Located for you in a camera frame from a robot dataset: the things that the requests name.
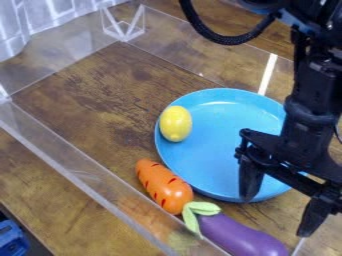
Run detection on white grey checked curtain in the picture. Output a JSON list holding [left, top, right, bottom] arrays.
[[0, 0, 129, 62]]

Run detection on clear acrylic enclosure wall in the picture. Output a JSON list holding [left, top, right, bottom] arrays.
[[0, 0, 292, 255]]

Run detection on blue plastic object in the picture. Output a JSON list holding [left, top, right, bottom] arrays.
[[0, 220, 29, 256]]

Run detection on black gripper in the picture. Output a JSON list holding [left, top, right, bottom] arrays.
[[235, 96, 342, 237]]

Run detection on blue round plastic tray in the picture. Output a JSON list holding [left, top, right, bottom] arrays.
[[153, 88, 284, 203]]

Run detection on yellow toy lemon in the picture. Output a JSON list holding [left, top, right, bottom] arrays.
[[159, 106, 192, 142]]

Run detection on orange toy carrot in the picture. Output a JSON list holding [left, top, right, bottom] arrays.
[[135, 158, 223, 236]]

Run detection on purple toy eggplant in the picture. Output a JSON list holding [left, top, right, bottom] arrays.
[[198, 213, 288, 256]]

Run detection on black braided cable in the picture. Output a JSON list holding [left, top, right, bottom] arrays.
[[177, 0, 278, 46]]

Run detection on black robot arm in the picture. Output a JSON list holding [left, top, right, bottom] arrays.
[[235, 0, 342, 237]]

